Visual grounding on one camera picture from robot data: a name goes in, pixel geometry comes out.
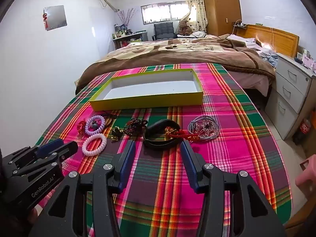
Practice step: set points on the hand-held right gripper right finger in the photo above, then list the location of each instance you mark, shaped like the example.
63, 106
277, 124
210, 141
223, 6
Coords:
188, 165

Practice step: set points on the pink plastic stool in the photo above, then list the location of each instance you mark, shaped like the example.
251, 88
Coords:
308, 175

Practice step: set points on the black wristband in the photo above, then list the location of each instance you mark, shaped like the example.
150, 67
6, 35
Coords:
150, 133

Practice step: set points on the pink patterned box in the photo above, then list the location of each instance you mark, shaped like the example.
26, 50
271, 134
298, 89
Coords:
308, 60

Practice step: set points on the white pillow bedding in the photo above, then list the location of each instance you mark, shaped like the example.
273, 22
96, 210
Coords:
243, 40

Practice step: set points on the brown patterned blanket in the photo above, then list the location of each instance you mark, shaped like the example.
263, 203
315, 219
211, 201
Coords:
172, 54

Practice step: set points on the gold beaded hair accessory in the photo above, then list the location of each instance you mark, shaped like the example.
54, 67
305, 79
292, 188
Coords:
116, 133

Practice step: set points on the grey padded chair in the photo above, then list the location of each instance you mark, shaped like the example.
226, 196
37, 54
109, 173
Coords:
163, 30

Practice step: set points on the cola bottle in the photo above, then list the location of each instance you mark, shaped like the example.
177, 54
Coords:
304, 129

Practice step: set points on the yellow-green shallow box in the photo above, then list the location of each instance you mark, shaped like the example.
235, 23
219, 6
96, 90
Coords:
148, 88

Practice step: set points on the light blue clothes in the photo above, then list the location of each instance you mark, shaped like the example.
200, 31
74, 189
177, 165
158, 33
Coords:
270, 58

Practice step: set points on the wooden bed headboard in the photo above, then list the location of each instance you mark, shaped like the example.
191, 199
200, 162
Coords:
279, 38

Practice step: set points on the rhinestone hair clip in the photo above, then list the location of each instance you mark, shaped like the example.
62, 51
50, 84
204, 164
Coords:
205, 128

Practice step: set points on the silver wall sheet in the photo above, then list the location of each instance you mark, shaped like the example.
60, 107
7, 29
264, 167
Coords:
56, 17

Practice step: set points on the barred window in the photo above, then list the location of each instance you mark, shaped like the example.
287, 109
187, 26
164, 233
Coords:
160, 12

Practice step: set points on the wrapped wall pipe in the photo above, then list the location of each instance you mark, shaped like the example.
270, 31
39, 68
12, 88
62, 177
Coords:
108, 3

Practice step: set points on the wooden bed frame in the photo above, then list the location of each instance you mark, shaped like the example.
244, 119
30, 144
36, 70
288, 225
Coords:
303, 217

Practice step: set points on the grey drawer cabinet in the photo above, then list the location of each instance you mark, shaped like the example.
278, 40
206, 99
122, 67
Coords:
288, 88

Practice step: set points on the wooden wardrobe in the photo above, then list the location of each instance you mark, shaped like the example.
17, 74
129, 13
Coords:
219, 5

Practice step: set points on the pink green plaid blanket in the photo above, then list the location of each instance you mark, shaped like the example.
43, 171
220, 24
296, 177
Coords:
222, 128

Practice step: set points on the white power strip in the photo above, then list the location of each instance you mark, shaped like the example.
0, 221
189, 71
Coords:
239, 24

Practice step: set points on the spotted curtain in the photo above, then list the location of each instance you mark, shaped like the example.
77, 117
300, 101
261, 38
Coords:
196, 7

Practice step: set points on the brown teddy bear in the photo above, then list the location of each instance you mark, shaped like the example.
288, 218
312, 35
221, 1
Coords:
184, 28

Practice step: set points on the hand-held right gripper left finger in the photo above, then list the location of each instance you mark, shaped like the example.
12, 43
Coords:
127, 163

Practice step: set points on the pale pink bed sheet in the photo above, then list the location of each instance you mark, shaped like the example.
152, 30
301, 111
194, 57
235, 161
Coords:
254, 82

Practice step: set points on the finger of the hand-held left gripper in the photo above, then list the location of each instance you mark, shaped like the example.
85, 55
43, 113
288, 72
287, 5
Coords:
66, 149
49, 147

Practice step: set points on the cluttered side desk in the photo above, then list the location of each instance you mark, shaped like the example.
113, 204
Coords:
123, 39

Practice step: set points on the vase of purple branches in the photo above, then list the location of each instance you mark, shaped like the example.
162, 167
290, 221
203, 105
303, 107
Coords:
126, 19

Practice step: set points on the red knot wall ornament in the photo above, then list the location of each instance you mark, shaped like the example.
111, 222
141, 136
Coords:
45, 17

